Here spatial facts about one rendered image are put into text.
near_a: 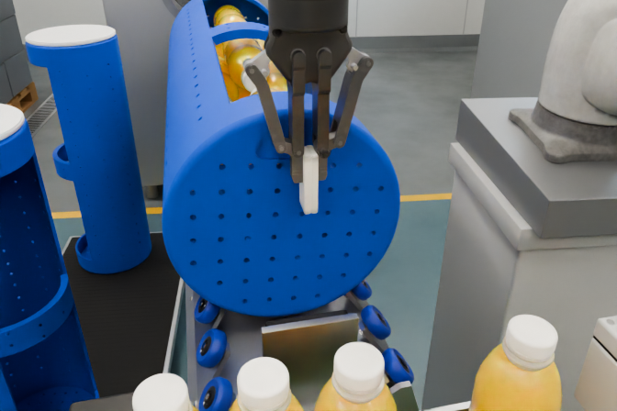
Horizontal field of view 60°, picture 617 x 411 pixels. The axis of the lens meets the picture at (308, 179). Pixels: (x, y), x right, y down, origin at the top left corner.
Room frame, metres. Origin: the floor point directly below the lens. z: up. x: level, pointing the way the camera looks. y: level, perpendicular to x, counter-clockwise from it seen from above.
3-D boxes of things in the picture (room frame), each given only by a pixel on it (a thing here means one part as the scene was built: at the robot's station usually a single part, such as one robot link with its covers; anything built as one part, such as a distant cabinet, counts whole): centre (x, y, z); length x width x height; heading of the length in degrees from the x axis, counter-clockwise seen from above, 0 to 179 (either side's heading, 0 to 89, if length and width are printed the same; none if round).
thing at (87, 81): (1.80, 0.78, 0.59); 0.28 x 0.28 x 0.88
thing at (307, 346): (0.42, 0.00, 0.99); 0.10 x 0.02 x 0.12; 102
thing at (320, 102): (0.52, -0.01, 1.25); 0.04 x 0.01 x 0.11; 12
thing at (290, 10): (0.52, 0.00, 1.32); 0.08 x 0.07 x 0.09; 102
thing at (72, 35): (1.80, 0.78, 1.03); 0.28 x 0.28 x 0.01
